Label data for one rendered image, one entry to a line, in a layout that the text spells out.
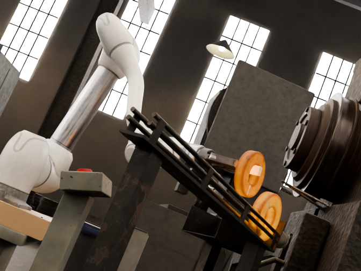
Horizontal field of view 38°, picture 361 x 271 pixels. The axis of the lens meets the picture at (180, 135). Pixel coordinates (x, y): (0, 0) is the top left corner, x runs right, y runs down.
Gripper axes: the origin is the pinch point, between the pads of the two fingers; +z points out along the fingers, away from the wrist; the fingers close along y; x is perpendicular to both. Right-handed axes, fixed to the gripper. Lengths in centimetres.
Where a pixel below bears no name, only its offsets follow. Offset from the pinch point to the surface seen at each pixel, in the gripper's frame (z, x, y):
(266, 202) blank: 11.9, -10.6, 6.3
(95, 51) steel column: -572, 237, -424
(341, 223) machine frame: 26.2, -6.1, -24.2
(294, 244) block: 11.7, -17.0, -26.6
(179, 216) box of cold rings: -167, -3, -223
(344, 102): 11, 43, -37
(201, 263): -48, -34, -74
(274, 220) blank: 11.8, -14.0, -3.7
